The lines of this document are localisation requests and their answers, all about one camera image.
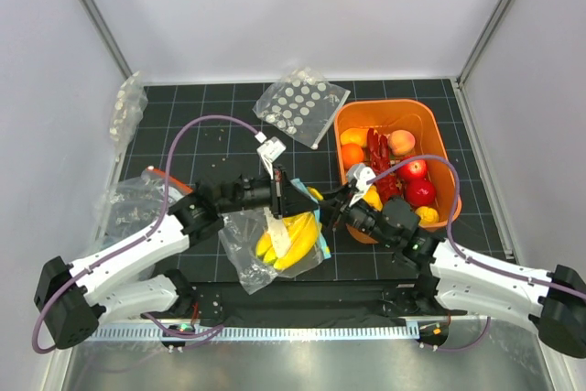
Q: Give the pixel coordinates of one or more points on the toy orange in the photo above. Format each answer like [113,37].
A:
[352,154]

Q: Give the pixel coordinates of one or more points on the red toy lobster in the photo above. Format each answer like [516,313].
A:
[379,153]

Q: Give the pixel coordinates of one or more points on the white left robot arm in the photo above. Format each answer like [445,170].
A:
[74,299]

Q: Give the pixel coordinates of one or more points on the clear red-zip bag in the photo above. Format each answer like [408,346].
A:
[130,205]

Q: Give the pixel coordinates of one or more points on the clear blue-zip bag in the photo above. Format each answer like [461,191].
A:
[239,237]

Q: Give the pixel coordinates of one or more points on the yellow toy banana bunch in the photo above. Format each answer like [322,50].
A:
[302,233]

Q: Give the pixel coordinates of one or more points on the yellow toy lemon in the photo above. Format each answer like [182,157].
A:
[427,215]

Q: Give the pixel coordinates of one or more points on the yellow toy mango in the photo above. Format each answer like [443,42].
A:
[357,136]

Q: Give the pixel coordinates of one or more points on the red toy apple upper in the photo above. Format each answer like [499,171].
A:
[414,170]

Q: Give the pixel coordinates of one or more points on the red toy apple lower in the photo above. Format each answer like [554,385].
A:
[420,192]

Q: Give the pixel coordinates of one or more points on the yellow toy bell pepper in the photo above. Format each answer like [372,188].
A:
[372,198]

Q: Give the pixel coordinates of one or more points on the clear dotted bag at wall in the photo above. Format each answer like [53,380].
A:
[129,106]

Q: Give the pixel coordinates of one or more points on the white slotted cable duct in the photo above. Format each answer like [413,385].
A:
[149,332]

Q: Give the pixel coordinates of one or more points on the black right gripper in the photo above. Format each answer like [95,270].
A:
[331,200]

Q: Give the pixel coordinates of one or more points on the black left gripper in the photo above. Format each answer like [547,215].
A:
[286,199]

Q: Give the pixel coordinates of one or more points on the toy peach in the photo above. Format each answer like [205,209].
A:
[401,142]

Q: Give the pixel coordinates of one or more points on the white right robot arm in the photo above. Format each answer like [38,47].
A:
[550,304]

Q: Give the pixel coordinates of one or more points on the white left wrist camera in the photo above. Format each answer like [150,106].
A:
[269,150]

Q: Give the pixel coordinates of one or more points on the clear polka dot bag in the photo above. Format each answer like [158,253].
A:
[302,105]

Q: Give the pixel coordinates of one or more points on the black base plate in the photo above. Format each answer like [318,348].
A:
[314,304]

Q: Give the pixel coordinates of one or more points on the red toy apple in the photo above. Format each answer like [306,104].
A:
[420,192]
[414,170]

